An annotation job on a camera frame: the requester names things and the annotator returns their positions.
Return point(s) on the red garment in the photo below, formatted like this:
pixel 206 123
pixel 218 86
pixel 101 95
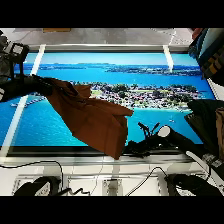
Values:
pixel 196 32

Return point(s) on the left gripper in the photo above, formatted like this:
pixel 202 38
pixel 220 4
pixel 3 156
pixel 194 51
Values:
pixel 42 86

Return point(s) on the dark blue garment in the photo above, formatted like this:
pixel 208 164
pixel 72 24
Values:
pixel 197 48

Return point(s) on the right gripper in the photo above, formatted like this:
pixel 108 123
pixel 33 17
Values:
pixel 141 148

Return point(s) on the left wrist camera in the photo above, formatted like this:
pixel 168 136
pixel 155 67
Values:
pixel 17 50

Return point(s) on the brown garment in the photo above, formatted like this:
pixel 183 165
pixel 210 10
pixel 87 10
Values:
pixel 96 123

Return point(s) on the dark striped garment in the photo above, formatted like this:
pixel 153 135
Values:
pixel 213 65

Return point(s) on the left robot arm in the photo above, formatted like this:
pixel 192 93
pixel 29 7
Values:
pixel 13 88

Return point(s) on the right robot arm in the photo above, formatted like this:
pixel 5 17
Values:
pixel 186 140

